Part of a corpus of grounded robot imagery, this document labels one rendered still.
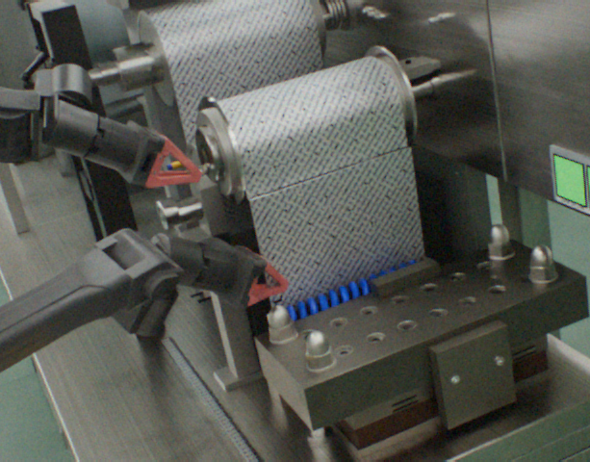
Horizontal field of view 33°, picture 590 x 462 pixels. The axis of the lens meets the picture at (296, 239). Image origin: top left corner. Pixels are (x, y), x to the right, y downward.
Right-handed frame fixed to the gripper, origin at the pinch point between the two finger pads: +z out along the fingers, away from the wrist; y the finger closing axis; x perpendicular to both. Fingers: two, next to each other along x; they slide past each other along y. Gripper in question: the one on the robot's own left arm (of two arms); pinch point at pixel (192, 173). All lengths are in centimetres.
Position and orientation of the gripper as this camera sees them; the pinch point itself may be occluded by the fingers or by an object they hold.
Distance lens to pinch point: 130.4
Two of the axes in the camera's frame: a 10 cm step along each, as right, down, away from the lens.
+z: 8.3, 2.9, 4.8
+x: 3.9, -9.1, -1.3
